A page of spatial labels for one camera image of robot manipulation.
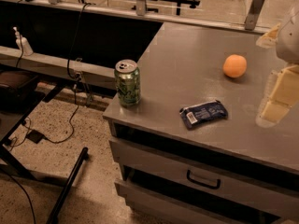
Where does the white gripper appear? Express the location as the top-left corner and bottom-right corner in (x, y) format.
(256, 2), (299, 128)

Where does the green soda can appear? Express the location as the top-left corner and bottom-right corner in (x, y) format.
(114, 59), (141, 106)

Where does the orange fruit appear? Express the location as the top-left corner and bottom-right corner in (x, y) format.
(222, 54), (247, 78)

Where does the dark blue snack packet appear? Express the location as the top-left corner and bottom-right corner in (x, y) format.
(179, 100), (228, 129)

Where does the grey drawer cabinet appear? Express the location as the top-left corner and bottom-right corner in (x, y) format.
(104, 23), (299, 224)

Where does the black power adapter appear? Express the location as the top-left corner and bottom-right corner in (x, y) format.
(26, 130), (44, 144)

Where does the dark side desk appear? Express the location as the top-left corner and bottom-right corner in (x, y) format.
(0, 71), (66, 186)

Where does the grey metal bracket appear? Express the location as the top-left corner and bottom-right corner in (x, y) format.
(244, 0), (265, 31)

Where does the black drawer handle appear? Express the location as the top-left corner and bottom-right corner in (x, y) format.
(186, 170), (221, 189)

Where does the black hanging cable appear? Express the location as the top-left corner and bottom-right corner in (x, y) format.
(43, 2), (92, 145)

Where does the black desk frame leg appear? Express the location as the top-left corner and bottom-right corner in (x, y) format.
(46, 147), (88, 224)

